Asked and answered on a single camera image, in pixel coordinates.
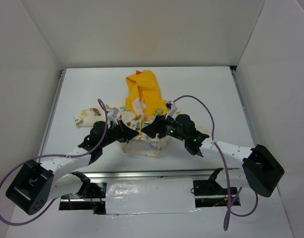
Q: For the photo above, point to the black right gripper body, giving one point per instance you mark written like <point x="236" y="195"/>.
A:
<point x="158" y="127"/>

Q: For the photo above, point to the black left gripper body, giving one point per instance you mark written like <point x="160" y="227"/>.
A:
<point x="122" y="131"/>

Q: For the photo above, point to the cream printed hooded kids jacket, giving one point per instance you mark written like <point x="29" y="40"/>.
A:
<point x="138" y="110"/>

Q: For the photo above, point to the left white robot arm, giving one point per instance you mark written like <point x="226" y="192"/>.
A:
<point x="39" y="182"/>

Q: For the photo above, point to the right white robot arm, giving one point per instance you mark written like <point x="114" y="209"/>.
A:
<point x="262" y="171"/>

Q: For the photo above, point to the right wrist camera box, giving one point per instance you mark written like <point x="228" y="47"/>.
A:
<point x="171" y="108"/>

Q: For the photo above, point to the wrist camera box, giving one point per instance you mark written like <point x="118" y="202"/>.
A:
<point x="171" y="108"/>
<point x="113" y="113"/>

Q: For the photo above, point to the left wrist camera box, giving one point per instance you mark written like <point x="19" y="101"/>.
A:
<point x="113" y="113"/>

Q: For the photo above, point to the white panel on rail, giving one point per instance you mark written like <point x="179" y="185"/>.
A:
<point x="149" y="196"/>

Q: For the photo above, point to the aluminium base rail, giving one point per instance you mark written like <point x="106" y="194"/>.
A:
<point x="209" y="188"/>

